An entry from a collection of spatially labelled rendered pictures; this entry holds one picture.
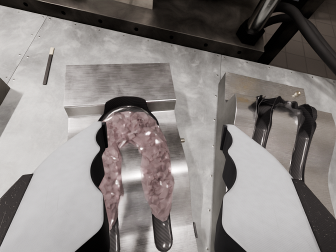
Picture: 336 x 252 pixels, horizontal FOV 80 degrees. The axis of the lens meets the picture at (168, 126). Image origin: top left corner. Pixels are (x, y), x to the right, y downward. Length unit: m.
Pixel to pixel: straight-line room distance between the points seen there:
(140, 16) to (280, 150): 0.67
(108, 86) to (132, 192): 0.25
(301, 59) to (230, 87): 1.83
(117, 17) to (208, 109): 0.49
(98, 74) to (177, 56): 0.31
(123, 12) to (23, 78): 0.43
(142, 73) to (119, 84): 0.07
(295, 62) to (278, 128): 1.84
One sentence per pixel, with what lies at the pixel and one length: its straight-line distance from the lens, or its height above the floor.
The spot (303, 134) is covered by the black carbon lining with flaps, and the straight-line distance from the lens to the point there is 0.61.
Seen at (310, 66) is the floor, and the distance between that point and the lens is 2.44.
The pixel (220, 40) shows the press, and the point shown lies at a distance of 0.88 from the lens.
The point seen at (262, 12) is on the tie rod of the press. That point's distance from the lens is 0.85.
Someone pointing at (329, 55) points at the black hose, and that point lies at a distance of 0.86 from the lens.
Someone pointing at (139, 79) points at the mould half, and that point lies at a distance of 0.53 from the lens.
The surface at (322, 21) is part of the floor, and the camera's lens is 3.08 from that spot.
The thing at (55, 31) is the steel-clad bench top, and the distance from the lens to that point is 0.83.
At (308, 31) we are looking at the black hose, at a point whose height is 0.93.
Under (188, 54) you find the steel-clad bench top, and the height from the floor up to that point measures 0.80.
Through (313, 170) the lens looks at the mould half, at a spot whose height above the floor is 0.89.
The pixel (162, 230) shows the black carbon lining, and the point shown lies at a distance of 0.49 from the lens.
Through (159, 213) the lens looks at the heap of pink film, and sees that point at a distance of 0.46.
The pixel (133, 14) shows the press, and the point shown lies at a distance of 0.90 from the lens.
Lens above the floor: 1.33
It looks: 65 degrees down
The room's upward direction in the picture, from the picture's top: 19 degrees clockwise
